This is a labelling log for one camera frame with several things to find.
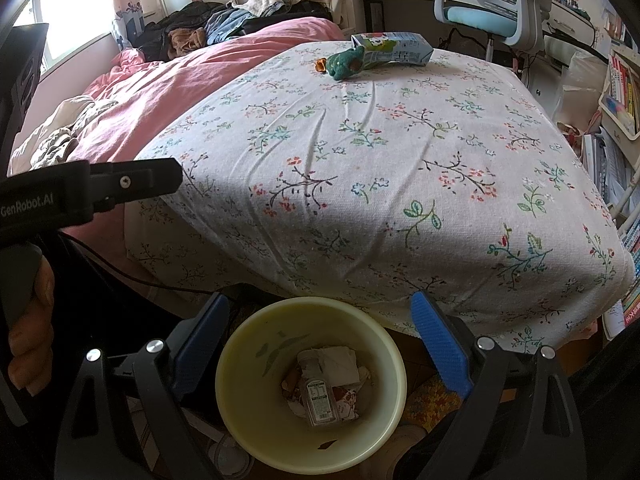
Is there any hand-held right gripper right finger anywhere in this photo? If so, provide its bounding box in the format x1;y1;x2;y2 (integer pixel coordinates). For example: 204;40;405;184
400;290;588;480

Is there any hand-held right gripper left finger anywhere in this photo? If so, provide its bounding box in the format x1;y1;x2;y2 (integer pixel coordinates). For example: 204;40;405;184
52;292;231;480

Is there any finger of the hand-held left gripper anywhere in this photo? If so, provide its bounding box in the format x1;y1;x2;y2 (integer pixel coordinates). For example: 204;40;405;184
90;157;184;212

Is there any pale yellow plastic bin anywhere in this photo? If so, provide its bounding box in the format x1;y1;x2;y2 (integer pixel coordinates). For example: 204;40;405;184
215;296;408;476

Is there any white tissue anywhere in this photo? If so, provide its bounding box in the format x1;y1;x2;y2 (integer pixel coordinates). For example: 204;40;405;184
297;345;372;387

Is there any clear plastic bottle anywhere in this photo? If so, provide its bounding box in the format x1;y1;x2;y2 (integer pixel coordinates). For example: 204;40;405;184
298;377;339;429

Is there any person's left hand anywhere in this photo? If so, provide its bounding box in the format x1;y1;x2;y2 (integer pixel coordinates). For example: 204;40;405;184
7;255;56;392

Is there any yellow patterned mat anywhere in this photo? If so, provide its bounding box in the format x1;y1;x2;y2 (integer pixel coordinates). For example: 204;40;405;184
400;374;463;432

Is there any cream garment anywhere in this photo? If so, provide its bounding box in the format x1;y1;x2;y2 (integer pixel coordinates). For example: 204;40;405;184
10;96;119;177

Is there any pink blanket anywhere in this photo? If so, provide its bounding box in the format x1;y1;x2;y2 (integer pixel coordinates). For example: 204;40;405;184
65;16;352;261

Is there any brown garment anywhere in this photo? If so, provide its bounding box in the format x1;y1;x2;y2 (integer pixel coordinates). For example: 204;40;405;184
167;27;209;57

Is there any black jacket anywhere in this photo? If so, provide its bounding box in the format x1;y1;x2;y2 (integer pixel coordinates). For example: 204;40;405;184
137;1;227;62

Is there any blue denim garment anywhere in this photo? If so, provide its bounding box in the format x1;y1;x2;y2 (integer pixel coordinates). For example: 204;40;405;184
205;7;282;47

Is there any white floral bed sheet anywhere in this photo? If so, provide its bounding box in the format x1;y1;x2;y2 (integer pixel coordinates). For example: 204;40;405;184
122;40;636;357

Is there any window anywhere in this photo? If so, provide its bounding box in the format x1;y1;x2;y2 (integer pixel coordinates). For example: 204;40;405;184
10;0;117;68

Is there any grey white garment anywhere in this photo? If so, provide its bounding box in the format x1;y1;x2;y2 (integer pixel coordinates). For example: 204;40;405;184
231;0;294;17

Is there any green plush toy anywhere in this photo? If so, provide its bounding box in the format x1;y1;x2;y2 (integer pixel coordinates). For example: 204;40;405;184
325;46;367;82

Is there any stack of papers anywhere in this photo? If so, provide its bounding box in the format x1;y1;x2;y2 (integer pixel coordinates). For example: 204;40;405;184
581;132;637;222

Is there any white storage basket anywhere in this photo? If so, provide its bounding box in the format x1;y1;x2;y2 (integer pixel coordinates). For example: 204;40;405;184
597;94;640;142

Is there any light blue drink carton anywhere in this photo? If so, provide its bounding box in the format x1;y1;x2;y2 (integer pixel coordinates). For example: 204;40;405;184
350;31;434;68

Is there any clear plastic bag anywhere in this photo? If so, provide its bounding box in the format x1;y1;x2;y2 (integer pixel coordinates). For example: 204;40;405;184
560;52;609;129

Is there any row of books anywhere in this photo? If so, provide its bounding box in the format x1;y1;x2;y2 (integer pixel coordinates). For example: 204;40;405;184
602;50;640;121

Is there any light blue office chair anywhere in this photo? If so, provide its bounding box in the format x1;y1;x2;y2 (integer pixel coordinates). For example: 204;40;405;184
432;0;557;62

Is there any black cable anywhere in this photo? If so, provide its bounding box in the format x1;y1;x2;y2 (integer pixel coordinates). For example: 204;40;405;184
62;232;217;296

